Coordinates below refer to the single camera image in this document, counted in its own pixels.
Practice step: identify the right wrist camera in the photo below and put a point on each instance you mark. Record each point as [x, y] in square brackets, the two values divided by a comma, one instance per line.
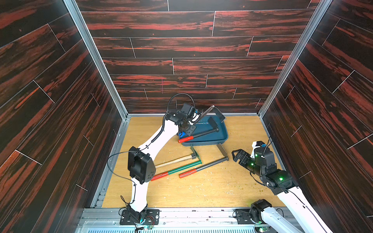
[257, 144]

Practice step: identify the grey hoe red grip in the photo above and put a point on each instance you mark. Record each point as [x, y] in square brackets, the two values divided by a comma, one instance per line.
[212, 123]
[193, 171]

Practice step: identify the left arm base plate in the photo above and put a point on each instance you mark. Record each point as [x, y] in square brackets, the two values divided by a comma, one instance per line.
[145, 217]

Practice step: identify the green handle red tip hoe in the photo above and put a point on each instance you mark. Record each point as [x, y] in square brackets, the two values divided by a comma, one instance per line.
[182, 168]

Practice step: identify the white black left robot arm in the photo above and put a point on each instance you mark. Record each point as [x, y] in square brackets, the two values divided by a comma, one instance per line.
[141, 159]

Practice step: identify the teal plastic storage box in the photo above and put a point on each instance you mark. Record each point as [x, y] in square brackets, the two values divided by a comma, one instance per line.
[211, 139]

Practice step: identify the wooden handle hammer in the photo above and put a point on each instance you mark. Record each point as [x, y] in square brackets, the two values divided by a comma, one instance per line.
[181, 159]

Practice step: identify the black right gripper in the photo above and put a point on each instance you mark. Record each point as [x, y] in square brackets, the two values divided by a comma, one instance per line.
[244, 158]

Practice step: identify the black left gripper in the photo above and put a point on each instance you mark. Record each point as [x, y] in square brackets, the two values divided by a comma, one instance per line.
[192, 128]

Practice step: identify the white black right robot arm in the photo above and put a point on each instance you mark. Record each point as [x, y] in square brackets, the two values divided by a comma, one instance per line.
[288, 191]

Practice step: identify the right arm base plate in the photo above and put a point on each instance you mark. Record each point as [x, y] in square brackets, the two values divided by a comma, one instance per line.
[248, 216]

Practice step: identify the chrome hoe blue grip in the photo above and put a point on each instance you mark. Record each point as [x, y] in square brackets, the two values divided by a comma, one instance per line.
[211, 111]

